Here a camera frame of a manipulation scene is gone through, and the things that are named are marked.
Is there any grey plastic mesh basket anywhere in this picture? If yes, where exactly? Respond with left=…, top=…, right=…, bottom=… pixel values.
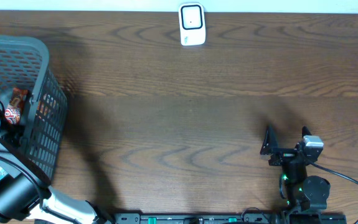
left=0, top=35, right=67, bottom=180

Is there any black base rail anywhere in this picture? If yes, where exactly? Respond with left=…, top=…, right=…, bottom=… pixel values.
left=113, top=212, right=347, bottom=224

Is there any red Top chocolate bar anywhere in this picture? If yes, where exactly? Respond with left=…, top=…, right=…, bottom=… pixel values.
left=4, top=88, right=29, bottom=124

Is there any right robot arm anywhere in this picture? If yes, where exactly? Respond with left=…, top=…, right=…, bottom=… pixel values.
left=260, top=126, right=331, bottom=212

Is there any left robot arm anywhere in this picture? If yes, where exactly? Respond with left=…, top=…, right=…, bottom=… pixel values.
left=0, top=137, right=115, bottom=223

